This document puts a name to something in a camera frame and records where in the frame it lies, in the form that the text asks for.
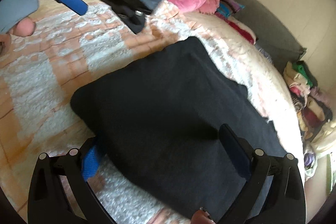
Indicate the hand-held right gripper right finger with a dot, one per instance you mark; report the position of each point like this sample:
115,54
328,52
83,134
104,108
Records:
236,153

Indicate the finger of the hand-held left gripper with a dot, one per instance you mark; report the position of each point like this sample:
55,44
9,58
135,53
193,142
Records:
135,20
74,2

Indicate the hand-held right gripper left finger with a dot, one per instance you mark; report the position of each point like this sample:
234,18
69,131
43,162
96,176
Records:
90,163

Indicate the black and orange sweatshirt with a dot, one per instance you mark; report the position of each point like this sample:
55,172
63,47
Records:
157,108

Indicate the pile of assorted clothes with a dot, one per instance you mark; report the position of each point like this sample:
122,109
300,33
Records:
309,98

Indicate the person's left hand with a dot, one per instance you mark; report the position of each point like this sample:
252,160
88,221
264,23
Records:
25,27

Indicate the person's right hand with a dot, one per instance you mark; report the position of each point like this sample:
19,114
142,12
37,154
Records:
202,217

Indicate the peach and white patterned bedspread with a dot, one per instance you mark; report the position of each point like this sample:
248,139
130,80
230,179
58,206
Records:
52,82

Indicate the colourful striped cloth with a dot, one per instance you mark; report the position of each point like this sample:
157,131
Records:
228,7

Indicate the grey patterned cloth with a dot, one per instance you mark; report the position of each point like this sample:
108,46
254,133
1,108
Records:
263,52

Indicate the grey bed headboard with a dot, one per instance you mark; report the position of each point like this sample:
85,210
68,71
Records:
262,16

